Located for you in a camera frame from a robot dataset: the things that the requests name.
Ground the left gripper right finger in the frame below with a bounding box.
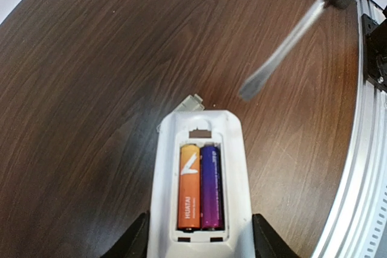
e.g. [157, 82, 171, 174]
[252, 214, 298, 258]

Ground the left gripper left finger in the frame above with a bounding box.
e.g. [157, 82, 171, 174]
[101, 211, 150, 258]

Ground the white remote control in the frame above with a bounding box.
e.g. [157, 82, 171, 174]
[147, 110, 255, 257]

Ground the grey battery cover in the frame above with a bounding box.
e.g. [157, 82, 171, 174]
[157, 94, 205, 134]

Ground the yellow handled screwdriver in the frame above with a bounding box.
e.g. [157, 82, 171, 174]
[239, 0, 352, 101]

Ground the orange battery in white remote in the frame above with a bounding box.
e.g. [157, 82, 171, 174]
[177, 144, 201, 231]

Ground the purple battery in white remote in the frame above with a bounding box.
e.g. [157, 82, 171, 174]
[201, 145, 224, 230]

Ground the aluminium front rail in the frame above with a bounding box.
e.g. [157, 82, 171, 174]
[310, 0, 387, 258]

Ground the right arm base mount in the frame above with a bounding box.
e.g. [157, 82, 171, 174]
[361, 1, 386, 92]

